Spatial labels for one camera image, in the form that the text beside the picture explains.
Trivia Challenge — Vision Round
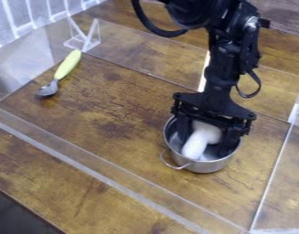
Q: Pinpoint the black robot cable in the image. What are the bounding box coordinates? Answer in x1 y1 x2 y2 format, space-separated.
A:
131 0 189 38

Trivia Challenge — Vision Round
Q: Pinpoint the clear acrylic enclosure wall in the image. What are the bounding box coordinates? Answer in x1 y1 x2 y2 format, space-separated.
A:
0 109 299 234

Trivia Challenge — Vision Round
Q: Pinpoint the silver metal pot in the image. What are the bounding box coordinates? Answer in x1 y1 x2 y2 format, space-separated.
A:
160 117 240 174

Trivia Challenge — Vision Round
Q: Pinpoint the yellow-green handled metal spoon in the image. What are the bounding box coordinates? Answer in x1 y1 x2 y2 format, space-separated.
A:
36 49 81 97

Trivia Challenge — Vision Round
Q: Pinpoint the white plush mushroom red cap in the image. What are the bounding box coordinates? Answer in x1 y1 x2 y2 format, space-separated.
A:
180 121 221 160

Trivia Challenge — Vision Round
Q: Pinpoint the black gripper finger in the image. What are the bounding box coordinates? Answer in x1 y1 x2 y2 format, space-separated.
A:
219 127 241 157
176 113 192 143

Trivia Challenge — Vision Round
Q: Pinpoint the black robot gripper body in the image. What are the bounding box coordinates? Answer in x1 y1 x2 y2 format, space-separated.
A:
171 83 256 136

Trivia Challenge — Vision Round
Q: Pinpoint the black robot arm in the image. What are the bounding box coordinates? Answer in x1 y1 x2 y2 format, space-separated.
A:
160 0 261 159

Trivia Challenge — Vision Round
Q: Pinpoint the black strip on table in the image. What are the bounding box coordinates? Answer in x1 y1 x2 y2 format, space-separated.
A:
259 18 270 28

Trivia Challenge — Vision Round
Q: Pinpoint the clear acrylic triangular stand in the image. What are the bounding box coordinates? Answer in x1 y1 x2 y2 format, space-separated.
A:
64 17 101 52

